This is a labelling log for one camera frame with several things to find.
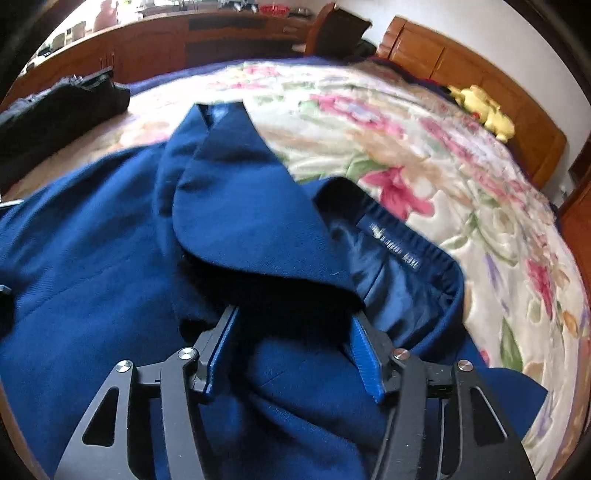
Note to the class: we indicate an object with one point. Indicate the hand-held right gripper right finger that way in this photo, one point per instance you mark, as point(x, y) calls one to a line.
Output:
point(367, 364)

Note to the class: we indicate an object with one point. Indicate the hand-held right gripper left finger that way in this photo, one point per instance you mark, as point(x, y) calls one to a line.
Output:
point(221, 350)

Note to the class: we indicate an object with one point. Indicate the blue suit jacket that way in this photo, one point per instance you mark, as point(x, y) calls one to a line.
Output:
point(115, 240)

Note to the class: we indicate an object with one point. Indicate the black clothes pile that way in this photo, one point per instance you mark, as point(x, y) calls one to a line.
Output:
point(55, 115)

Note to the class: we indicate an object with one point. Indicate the floral blanket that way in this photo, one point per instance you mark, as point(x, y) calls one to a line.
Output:
point(415, 161)

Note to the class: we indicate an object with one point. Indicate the wooden slatted wardrobe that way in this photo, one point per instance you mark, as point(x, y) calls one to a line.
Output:
point(577, 217)

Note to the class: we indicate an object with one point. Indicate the yellow plush toy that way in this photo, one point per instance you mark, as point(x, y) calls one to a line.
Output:
point(489, 115)

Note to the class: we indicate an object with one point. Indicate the wooden desk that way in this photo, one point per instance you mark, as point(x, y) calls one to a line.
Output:
point(147, 41)

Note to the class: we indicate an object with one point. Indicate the wooden bed headboard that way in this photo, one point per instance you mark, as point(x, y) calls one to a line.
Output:
point(461, 60)

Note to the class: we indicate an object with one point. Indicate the wooden chair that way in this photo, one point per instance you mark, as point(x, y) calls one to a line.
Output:
point(332, 37)

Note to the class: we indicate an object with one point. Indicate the red basket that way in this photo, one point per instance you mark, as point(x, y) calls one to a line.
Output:
point(274, 9)

